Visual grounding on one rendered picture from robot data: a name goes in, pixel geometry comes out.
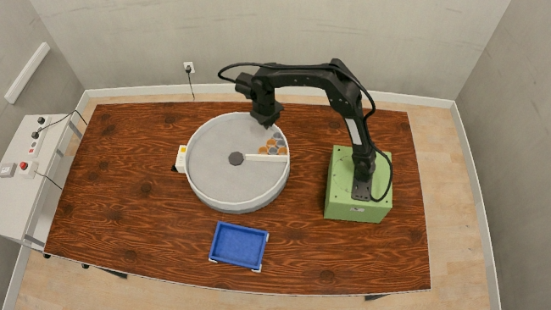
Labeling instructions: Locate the blue open tray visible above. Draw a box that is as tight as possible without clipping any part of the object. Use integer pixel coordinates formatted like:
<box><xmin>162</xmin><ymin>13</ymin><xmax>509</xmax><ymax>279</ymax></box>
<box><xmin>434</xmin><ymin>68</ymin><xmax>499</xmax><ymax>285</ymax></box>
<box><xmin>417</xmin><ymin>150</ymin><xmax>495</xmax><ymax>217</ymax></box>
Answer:
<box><xmin>209</xmin><ymin>221</ymin><xmax>268</xmax><ymax>270</ymax></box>

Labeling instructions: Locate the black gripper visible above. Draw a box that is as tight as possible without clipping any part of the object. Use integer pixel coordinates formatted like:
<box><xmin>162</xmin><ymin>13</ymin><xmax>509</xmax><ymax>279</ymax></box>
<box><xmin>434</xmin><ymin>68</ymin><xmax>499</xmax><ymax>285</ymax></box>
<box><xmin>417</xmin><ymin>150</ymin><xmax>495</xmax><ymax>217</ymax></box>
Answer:
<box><xmin>249</xmin><ymin>100</ymin><xmax>284</xmax><ymax>130</ymax></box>

